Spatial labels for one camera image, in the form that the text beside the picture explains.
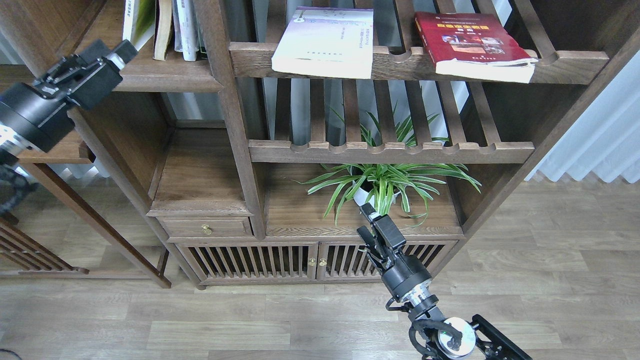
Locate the tan upright book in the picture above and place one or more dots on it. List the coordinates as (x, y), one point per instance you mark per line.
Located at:
(163, 29)

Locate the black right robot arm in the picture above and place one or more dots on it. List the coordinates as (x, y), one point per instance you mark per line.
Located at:
(433, 335)

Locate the red paperback book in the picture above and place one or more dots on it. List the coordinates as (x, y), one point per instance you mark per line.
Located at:
(473, 45)

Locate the white plant pot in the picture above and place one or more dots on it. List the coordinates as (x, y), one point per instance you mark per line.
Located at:
(366, 194)

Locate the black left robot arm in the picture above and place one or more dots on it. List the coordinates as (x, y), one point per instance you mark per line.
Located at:
(9, 153)

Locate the yellow green paperback book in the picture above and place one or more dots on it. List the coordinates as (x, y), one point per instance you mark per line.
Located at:
(139, 22)

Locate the white lavender paperback book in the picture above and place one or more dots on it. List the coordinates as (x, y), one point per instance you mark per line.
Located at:
(327, 42)

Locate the dark wooden bookshelf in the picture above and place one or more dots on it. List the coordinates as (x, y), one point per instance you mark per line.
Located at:
(226, 141)

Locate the brass drawer knob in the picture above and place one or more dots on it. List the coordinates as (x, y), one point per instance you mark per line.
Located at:
(206, 229)

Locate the white upright book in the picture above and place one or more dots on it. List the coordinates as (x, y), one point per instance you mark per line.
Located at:
(186, 37)

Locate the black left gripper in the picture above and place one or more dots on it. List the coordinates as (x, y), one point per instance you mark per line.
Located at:
(37, 113)

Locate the dark green upright book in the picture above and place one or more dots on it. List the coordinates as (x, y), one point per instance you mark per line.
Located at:
(201, 42)

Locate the white curtain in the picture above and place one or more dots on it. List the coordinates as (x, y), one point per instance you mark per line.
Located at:
(604, 142)

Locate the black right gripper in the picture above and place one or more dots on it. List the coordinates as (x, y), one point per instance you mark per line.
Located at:
(405, 276)

